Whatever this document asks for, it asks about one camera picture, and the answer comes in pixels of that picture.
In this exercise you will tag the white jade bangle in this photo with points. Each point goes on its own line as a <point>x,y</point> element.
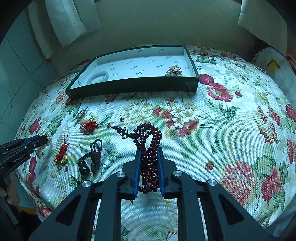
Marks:
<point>98,77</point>

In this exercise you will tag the black cord gourd pendant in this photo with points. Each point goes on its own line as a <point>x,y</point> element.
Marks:
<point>89,163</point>

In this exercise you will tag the right white curtain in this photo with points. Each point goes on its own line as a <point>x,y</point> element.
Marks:
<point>263,21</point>

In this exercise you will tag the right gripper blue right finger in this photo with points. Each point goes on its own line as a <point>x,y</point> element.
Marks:
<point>206,211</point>

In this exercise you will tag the white curtain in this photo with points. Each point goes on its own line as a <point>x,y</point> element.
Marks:
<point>57,24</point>
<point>263,21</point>

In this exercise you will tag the left hand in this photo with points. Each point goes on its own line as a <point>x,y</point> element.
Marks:
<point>11,192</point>

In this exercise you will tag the pearl rhinestone brooch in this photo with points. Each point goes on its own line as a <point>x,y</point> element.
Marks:
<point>174,71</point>

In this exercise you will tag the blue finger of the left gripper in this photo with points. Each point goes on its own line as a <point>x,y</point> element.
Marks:
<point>34,146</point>
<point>26,141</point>

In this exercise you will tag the green white jewelry box tray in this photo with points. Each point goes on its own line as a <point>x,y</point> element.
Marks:
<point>139,69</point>

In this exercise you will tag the white yellow bag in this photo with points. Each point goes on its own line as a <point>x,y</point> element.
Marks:
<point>280,68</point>

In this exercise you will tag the red knot rhinestone charm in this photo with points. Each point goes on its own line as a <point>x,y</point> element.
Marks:
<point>87,123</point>

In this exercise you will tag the red knot gold bell charm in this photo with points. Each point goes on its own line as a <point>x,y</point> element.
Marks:
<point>61,158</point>

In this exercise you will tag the floral quilted bedspread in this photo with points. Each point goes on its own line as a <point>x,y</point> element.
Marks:
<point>239,129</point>

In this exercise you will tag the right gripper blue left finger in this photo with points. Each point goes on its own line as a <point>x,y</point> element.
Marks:
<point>92,211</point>

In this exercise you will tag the left white curtain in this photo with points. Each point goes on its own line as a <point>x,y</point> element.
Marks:
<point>57,24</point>

